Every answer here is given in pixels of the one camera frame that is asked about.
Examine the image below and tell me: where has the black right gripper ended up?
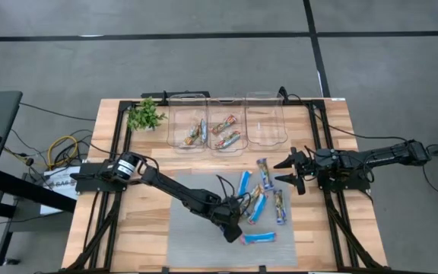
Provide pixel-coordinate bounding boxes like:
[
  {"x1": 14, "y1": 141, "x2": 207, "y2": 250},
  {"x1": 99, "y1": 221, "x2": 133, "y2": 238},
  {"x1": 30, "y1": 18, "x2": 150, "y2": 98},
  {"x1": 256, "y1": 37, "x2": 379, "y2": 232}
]
[{"x1": 273, "y1": 147, "x2": 321, "y2": 196}]

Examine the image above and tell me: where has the light blue granola bar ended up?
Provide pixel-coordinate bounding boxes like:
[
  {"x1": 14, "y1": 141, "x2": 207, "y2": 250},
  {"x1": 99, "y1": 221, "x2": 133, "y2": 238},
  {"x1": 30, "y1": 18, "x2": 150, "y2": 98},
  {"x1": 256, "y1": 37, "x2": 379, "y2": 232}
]
[
  {"x1": 236, "y1": 170, "x2": 253, "y2": 198},
  {"x1": 246, "y1": 193, "x2": 269, "y2": 226}
]

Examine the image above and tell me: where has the red blue snack packet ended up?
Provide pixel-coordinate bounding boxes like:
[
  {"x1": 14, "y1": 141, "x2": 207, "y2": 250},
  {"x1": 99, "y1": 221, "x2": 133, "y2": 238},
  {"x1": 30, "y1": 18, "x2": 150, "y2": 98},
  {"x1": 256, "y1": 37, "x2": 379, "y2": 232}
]
[{"x1": 240, "y1": 231, "x2": 278, "y2": 246}]

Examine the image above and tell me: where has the silver snack packet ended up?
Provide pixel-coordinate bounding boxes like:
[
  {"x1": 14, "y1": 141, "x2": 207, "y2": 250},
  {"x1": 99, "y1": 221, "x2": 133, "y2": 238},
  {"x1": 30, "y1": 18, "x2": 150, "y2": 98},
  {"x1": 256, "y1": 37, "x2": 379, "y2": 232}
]
[{"x1": 272, "y1": 188, "x2": 288, "y2": 226}]

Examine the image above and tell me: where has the green brown granola bar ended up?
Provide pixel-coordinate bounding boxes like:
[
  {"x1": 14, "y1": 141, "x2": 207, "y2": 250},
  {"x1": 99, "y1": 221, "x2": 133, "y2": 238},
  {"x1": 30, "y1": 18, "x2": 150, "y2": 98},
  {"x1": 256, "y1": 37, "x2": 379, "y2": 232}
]
[
  {"x1": 183, "y1": 123, "x2": 202, "y2": 147},
  {"x1": 243, "y1": 183, "x2": 265, "y2": 215}
]

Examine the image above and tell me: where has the red green granola bar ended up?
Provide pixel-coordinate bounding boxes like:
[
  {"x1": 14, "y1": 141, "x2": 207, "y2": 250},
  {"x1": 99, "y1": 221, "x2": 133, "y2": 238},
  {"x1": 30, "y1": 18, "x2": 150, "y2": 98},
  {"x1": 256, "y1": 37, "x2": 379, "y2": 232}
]
[
  {"x1": 209, "y1": 114, "x2": 239, "y2": 135},
  {"x1": 214, "y1": 130, "x2": 243, "y2": 151}
]

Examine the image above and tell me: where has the silver white granola bar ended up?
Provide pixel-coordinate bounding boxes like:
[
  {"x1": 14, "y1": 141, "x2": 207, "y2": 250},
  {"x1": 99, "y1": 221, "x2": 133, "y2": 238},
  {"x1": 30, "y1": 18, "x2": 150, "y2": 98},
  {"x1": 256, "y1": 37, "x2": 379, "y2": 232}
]
[{"x1": 198, "y1": 118, "x2": 209, "y2": 145}]

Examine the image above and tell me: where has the grey woven placemat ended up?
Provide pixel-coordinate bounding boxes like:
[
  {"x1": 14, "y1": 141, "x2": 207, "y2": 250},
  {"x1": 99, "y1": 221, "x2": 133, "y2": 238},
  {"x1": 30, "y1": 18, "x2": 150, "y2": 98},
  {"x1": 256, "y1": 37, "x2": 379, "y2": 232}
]
[{"x1": 167, "y1": 173, "x2": 299, "y2": 268}]

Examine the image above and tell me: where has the clear plastic bin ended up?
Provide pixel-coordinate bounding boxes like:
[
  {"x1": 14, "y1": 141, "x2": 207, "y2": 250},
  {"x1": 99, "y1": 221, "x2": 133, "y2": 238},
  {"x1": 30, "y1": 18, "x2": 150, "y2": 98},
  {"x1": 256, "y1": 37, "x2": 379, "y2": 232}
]
[
  {"x1": 244, "y1": 91, "x2": 289, "y2": 151},
  {"x1": 206, "y1": 97, "x2": 249, "y2": 158},
  {"x1": 167, "y1": 93, "x2": 208, "y2": 149}
]

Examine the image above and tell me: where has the green potted plant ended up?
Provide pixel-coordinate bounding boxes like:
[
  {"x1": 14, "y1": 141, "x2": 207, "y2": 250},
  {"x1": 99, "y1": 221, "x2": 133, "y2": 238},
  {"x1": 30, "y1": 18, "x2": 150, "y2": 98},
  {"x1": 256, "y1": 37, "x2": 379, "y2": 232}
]
[{"x1": 126, "y1": 97, "x2": 168, "y2": 132}]

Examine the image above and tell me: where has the black mounting bar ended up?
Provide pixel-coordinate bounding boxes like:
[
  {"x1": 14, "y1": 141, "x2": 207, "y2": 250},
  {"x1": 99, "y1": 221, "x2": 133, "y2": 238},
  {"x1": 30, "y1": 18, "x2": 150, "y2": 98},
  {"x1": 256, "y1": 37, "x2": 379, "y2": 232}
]
[{"x1": 141, "y1": 90, "x2": 211, "y2": 100}]

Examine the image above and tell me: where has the white paper sheet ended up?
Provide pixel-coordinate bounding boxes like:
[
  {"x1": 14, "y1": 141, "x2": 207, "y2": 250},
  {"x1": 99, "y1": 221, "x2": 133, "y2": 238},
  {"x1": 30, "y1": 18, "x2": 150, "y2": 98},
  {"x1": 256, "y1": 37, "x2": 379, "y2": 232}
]
[{"x1": 40, "y1": 166, "x2": 81, "y2": 215}]

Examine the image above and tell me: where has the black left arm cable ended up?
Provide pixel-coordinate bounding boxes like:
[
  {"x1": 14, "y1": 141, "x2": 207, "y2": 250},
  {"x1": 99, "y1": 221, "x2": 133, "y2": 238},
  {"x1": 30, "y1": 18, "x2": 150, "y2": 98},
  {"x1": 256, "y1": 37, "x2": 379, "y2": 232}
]
[{"x1": 214, "y1": 174, "x2": 252, "y2": 218}]

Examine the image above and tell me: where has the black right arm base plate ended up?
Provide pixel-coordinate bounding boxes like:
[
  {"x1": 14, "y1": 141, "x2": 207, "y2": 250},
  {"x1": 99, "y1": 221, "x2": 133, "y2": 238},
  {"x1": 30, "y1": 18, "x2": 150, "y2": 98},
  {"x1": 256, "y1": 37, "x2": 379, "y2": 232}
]
[{"x1": 317, "y1": 167, "x2": 372, "y2": 193}]

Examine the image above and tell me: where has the long black power cable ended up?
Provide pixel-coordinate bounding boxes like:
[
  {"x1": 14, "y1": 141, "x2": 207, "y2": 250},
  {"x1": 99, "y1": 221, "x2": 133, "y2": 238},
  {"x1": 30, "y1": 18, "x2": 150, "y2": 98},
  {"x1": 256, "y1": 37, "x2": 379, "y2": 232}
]
[{"x1": 278, "y1": 86, "x2": 408, "y2": 144}]

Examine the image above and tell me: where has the black aluminium table frame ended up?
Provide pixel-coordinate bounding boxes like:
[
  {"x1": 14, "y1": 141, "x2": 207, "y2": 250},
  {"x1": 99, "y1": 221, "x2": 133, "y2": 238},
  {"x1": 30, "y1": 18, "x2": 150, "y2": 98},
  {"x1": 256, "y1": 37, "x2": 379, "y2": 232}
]
[{"x1": 65, "y1": 97, "x2": 386, "y2": 273}]

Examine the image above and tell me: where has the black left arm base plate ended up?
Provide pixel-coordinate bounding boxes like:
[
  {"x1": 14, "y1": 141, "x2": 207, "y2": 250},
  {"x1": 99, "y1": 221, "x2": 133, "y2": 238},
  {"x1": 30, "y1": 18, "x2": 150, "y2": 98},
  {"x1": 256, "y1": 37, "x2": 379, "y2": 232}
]
[{"x1": 70, "y1": 161, "x2": 129, "y2": 193}]

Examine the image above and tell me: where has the yellow cable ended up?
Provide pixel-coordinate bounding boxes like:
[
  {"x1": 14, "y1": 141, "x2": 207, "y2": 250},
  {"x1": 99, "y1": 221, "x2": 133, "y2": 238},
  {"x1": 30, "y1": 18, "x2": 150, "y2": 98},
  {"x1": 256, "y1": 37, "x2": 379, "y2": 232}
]
[{"x1": 46, "y1": 135, "x2": 80, "y2": 170}]

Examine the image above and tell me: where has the black floor cable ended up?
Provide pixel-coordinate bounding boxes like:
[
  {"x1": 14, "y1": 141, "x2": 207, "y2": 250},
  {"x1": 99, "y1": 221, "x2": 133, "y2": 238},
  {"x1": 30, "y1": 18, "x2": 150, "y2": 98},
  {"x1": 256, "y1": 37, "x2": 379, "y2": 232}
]
[{"x1": 19, "y1": 102, "x2": 97, "y2": 123}]

